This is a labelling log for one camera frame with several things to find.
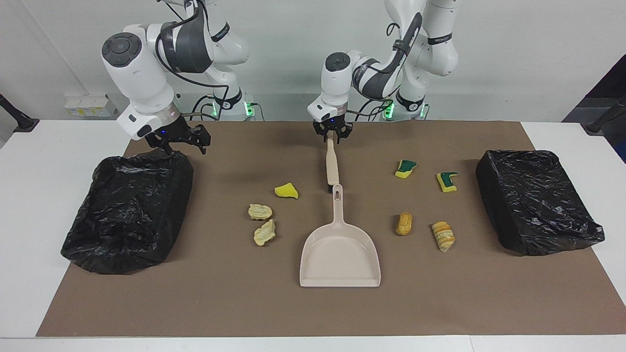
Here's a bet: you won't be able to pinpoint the beige plastic dustpan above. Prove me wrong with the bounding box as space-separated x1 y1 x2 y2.
299 184 381 288

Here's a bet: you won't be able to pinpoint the white power outlet box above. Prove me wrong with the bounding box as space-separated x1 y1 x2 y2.
64 93 118 118

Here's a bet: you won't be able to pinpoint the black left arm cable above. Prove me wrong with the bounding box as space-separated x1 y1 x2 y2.
350 22 424 120

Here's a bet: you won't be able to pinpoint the dark partition panel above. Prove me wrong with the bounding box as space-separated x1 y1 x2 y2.
562 53 626 163

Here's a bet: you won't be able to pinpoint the black bag lined bin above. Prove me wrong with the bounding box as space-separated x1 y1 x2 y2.
60 147 195 275
475 150 605 256

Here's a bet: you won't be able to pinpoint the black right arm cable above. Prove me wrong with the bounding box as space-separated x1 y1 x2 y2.
156 0 230 120

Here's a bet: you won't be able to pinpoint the black stand leg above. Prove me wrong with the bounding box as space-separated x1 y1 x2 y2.
585 95 626 136
0 94 40 133

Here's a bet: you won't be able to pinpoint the beige hand brush black bristles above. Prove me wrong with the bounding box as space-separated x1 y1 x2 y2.
325 131 341 192

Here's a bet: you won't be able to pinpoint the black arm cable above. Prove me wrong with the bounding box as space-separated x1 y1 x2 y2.
156 0 230 120
350 22 424 120

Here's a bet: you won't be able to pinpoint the brown paper table mat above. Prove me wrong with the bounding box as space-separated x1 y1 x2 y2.
36 121 626 338

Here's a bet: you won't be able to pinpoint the striped orange bread roll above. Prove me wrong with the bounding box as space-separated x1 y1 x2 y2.
431 221 456 253

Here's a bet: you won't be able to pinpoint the L-shaped green yellow sponge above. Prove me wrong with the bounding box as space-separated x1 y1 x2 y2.
436 171 459 193

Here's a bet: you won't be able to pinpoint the black base cable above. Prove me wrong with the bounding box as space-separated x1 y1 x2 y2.
356 98 387 122
190 95 214 121

